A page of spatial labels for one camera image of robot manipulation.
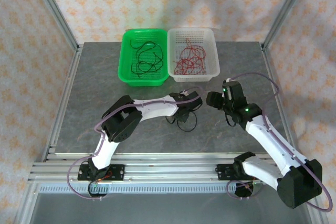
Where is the thin black cable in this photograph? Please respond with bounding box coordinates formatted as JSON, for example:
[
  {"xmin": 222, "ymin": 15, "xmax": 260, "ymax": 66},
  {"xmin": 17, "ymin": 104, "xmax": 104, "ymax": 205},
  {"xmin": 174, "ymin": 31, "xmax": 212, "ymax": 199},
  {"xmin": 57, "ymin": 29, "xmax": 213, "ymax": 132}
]
[
  {"xmin": 130, "ymin": 52, "xmax": 164, "ymax": 79},
  {"xmin": 165, "ymin": 103, "xmax": 198, "ymax": 132},
  {"xmin": 130, "ymin": 39, "xmax": 165, "ymax": 74}
]

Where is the thin red cable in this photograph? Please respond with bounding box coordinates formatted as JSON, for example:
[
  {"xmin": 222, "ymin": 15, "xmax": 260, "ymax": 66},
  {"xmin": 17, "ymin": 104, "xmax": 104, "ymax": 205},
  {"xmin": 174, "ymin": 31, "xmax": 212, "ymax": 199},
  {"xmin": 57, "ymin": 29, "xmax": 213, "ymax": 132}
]
[
  {"xmin": 173, "ymin": 56, "xmax": 205, "ymax": 77},
  {"xmin": 173, "ymin": 47, "xmax": 207, "ymax": 76},
  {"xmin": 181, "ymin": 37, "xmax": 208, "ymax": 76}
]

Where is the white plastic basket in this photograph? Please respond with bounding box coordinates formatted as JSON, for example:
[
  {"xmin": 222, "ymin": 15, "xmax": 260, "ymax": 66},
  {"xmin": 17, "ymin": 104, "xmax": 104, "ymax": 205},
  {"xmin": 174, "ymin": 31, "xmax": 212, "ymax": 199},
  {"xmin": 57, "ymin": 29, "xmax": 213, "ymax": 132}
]
[{"xmin": 166, "ymin": 27, "xmax": 221, "ymax": 82}]

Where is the green plastic basket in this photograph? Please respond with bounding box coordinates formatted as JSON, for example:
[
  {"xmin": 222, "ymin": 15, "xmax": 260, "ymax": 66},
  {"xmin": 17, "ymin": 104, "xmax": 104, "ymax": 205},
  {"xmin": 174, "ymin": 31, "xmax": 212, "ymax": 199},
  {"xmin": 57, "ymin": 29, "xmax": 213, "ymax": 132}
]
[{"xmin": 117, "ymin": 28, "xmax": 170, "ymax": 88}]

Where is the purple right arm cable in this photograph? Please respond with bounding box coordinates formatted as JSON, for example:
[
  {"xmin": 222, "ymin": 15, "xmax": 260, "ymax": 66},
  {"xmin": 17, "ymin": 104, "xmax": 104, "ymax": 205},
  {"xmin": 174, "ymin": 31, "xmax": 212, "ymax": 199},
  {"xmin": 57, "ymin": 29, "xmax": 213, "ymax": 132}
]
[{"xmin": 226, "ymin": 72, "xmax": 333, "ymax": 213}]

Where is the aluminium side rail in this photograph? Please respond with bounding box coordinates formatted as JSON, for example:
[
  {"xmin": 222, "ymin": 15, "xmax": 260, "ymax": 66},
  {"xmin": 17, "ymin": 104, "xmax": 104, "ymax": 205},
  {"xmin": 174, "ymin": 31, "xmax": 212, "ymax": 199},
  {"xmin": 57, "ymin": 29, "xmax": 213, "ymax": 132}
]
[
  {"xmin": 14, "ymin": 44, "xmax": 85, "ymax": 224},
  {"xmin": 259, "ymin": 42, "xmax": 330, "ymax": 224}
]

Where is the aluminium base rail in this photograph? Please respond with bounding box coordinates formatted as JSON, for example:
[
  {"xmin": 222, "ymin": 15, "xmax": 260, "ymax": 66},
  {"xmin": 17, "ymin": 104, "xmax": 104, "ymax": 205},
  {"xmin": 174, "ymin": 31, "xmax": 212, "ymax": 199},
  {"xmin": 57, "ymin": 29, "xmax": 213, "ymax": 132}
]
[{"xmin": 28, "ymin": 153, "xmax": 315, "ymax": 183}]

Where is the grey slotted cable duct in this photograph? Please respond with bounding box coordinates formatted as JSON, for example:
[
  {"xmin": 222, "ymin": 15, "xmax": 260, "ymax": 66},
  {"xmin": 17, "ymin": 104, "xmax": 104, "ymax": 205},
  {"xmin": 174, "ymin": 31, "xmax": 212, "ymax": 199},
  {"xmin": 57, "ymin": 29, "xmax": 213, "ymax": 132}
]
[{"xmin": 39, "ymin": 184, "xmax": 265, "ymax": 194}]

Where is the aluminium frame post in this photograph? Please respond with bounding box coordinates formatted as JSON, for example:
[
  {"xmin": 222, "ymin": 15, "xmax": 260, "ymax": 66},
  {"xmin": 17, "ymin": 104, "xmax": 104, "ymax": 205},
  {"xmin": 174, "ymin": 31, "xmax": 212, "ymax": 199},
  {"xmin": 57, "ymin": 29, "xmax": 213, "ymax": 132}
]
[
  {"xmin": 27, "ymin": 0, "xmax": 81, "ymax": 51},
  {"xmin": 261, "ymin": 0, "xmax": 313, "ymax": 51}
]

